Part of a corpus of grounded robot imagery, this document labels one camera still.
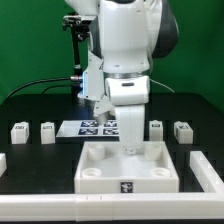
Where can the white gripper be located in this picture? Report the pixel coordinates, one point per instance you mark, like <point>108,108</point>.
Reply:
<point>130,121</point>

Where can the white square tabletop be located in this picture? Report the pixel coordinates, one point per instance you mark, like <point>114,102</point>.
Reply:
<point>104,168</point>

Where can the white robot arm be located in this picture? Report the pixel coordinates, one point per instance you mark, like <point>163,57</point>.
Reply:
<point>125,36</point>

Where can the white block left edge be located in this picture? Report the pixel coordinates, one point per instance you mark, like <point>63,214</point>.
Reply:
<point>3,164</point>

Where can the white L-shaped fence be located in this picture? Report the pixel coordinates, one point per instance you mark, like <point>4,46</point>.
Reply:
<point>209,204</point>

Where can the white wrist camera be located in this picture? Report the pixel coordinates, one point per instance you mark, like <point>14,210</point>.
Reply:
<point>131,91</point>

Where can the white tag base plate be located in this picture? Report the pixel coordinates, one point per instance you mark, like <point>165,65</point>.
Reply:
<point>87,128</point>

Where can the black camera on stand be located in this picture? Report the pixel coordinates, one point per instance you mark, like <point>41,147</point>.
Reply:
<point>79,29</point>

